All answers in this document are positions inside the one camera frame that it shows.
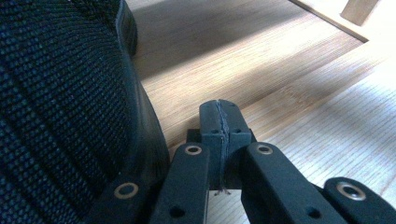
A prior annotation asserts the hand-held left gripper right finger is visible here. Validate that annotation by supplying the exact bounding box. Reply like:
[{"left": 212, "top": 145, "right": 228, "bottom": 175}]
[{"left": 221, "top": 99, "right": 253, "bottom": 190}]

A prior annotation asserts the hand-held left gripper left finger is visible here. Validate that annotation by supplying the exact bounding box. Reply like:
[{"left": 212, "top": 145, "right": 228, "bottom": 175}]
[{"left": 186, "top": 99, "right": 225, "bottom": 191}]

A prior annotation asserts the black knit shoe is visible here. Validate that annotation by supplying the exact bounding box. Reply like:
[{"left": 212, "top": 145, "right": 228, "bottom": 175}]
[{"left": 0, "top": 0, "right": 172, "bottom": 224}]

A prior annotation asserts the wooden shoe rack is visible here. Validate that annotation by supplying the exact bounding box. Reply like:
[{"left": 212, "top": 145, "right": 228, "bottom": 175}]
[{"left": 125, "top": 0, "right": 396, "bottom": 224}]

